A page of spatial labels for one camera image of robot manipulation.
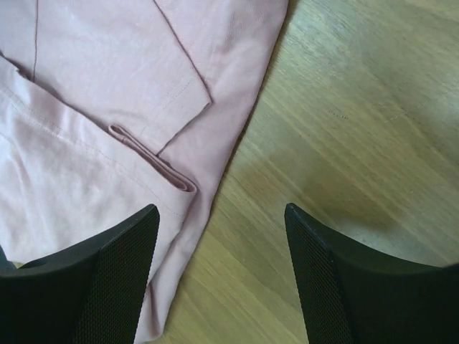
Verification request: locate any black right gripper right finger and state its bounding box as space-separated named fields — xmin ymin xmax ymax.
xmin=284 ymin=203 xmax=458 ymax=343

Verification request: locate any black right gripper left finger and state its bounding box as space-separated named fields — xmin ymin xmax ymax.
xmin=1 ymin=204 xmax=160 ymax=343

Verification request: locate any dusty pink graphic t-shirt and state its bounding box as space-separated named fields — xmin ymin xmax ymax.
xmin=1 ymin=1 xmax=288 ymax=343

